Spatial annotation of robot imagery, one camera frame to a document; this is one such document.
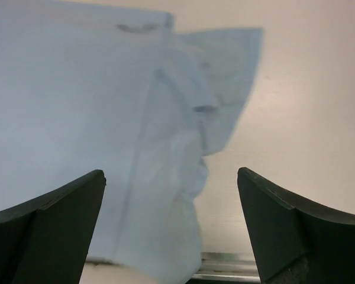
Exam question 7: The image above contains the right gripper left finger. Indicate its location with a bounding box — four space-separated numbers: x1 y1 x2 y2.
0 170 106 284

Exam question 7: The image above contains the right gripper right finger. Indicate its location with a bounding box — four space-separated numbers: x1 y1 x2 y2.
237 167 355 283

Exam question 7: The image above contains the light blue pillowcase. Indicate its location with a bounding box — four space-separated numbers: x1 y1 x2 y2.
0 1 263 283

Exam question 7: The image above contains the front aluminium rail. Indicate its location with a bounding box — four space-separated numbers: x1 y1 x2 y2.
192 253 261 283

